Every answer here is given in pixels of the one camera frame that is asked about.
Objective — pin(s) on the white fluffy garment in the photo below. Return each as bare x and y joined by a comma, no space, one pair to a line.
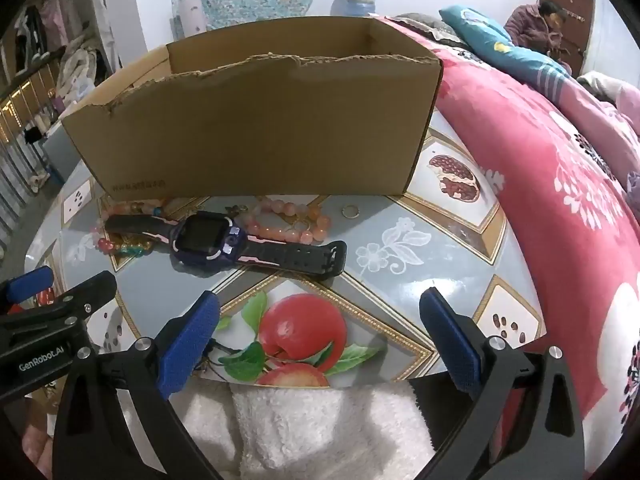
300,435

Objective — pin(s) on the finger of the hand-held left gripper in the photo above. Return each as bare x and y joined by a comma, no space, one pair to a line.
75,300
32,280

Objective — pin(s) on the red floral blanket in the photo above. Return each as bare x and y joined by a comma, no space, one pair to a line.
525,135

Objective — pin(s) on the purple black smartwatch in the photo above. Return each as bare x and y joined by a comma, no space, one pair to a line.
205,237

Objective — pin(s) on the metal railing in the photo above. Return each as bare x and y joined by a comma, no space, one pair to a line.
20,135

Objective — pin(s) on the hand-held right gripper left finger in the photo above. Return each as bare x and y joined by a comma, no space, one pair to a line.
187,347

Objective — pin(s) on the dark hanging jacket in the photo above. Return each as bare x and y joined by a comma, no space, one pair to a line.
30,35

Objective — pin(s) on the small metal pendant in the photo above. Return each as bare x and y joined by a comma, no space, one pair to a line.
235,208

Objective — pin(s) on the blue patterned pillow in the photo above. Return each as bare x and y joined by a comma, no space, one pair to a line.
480,35

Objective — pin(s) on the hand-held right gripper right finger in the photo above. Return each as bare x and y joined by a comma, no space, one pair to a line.
450,345

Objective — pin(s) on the grey cushion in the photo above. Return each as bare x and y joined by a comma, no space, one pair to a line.
430,22

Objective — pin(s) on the white floral hanging garment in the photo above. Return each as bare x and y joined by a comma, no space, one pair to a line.
82,67

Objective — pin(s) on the brown cardboard box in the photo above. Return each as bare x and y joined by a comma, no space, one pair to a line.
250,135

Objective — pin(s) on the pink hanging garment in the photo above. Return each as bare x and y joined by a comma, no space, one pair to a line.
57,12

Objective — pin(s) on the pink quilt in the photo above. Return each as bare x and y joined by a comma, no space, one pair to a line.
600,110

